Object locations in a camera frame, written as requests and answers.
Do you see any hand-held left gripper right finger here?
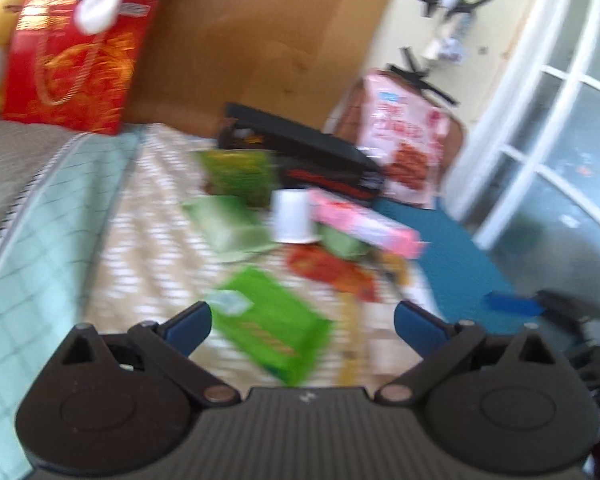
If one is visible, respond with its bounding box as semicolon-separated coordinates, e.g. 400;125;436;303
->
375;301;561;404

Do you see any grey bedding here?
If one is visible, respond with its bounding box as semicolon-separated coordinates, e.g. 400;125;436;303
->
0;117;76;261

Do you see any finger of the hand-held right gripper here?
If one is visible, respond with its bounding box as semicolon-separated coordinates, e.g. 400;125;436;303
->
484;288;600;319

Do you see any red snack packet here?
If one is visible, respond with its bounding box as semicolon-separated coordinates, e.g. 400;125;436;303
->
285;247;382;303

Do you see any pale teal checked blanket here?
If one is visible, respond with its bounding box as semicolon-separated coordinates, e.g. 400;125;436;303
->
0;132;141;480

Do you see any wooden headboard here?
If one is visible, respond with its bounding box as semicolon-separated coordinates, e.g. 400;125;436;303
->
125;0;406;146

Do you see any white cup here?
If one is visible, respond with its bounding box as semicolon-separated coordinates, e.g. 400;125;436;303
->
270;189;323;245

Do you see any white framed glass door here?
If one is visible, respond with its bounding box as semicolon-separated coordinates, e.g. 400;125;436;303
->
460;0;600;261

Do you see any pink box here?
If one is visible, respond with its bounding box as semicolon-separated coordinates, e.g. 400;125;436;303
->
307;190;428;260

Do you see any black tin box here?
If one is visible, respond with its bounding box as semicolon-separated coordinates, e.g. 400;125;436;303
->
217;102;386;206

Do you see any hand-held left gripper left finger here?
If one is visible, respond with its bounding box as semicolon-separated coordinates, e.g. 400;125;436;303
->
55;301;241;406

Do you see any beige patterned blanket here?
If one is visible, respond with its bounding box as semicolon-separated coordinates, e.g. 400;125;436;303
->
80;125;441;391

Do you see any pale green packet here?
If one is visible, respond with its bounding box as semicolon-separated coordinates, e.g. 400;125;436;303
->
320;227;372;261
182;195;281;263

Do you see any red gift bag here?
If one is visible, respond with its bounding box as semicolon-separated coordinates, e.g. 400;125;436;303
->
2;0;158;136

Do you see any large pink snack bag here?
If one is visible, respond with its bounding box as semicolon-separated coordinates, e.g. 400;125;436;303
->
355;72;453;206

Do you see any dark green printed packet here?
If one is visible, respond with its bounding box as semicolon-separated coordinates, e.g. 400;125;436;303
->
199;149;277;207

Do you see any bright green packet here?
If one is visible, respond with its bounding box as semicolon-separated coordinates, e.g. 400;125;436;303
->
210;267;333;386

